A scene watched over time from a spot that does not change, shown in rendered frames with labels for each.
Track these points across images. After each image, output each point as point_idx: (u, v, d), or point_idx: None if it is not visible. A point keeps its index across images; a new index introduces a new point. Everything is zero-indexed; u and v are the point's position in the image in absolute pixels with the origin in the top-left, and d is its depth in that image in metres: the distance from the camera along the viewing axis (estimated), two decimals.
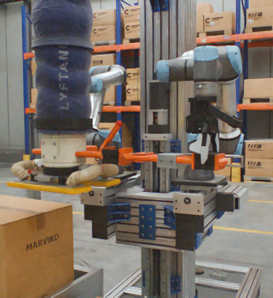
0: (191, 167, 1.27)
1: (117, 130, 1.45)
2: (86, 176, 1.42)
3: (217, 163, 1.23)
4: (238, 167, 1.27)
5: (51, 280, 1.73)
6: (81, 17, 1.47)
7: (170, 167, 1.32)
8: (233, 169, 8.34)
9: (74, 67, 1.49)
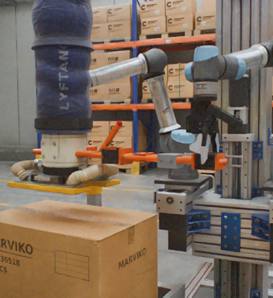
0: (191, 167, 1.27)
1: (117, 130, 1.45)
2: (86, 176, 1.42)
3: (217, 163, 1.23)
4: (238, 167, 1.27)
5: None
6: (81, 17, 1.47)
7: (170, 167, 1.32)
8: None
9: (74, 67, 1.49)
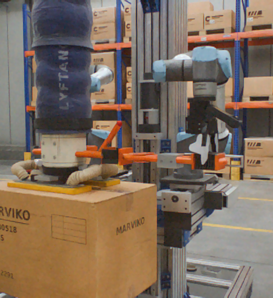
0: (191, 167, 1.27)
1: (117, 130, 1.45)
2: (86, 176, 1.42)
3: (217, 163, 1.23)
4: (238, 167, 1.27)
5: (137, 269, 1.51)
6: (81, 17, 1.47)
7: (170, 167, 1.32)
8: (233, 167, 8.37)
9: (74, 67, 1.49)
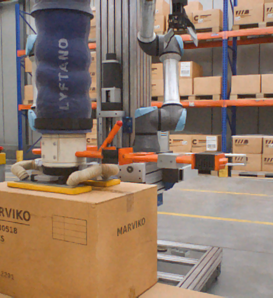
0: (191, 167, 1.27)
1: (117, 130, 1.45)
2: (86, 176, 1.42)
3: (217, 163, 1.23)
4: (240, 166, 1.30)
5: (138, 270, 1.51)
6: None
7: (170, 167, 1.32)
8: None
9: (74, 67, 1.49)
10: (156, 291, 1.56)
